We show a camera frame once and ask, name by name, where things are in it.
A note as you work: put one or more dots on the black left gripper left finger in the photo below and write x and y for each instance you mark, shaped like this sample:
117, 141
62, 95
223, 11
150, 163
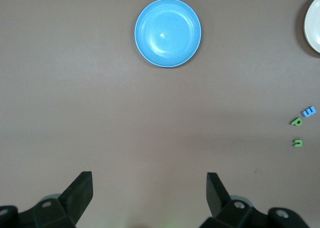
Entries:
75, 200

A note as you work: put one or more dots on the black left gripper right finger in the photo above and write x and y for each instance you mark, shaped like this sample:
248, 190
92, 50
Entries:
220, 200

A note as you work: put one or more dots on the green foam lowercase letter n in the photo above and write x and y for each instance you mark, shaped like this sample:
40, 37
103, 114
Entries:
298, 144

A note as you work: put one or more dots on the green foam letter p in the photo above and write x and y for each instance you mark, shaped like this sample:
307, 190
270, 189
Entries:
295, 122

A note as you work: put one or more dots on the blue foam letter m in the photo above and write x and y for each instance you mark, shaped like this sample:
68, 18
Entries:
309, 111

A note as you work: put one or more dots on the blue plastic plate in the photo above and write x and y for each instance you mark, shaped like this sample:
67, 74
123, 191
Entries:
167, 33

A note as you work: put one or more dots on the cream plastic plate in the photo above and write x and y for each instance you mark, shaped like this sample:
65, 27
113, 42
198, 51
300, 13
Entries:
313, 25

